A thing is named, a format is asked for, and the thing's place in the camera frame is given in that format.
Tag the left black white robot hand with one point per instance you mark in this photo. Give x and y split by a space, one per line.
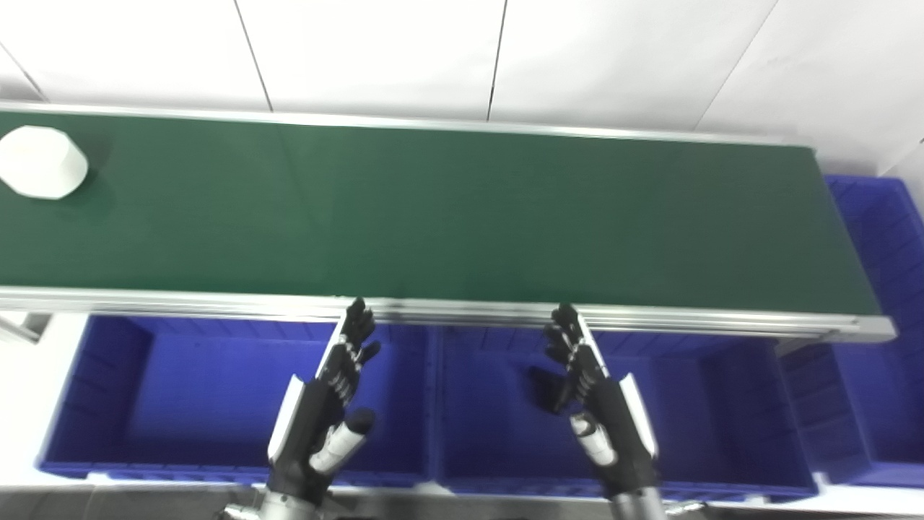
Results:
317 419

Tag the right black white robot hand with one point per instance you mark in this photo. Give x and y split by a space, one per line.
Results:
613 419

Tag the white cylindrical plastic part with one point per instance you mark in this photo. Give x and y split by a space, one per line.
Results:
42 163

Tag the blue plastic bin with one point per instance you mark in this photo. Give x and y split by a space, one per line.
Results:
707 412
881 303
216 404

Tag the green conveyor belt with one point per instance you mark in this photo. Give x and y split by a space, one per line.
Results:
447 217
650 316

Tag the aluminium conveyor support leg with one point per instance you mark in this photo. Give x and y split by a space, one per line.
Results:
22 326

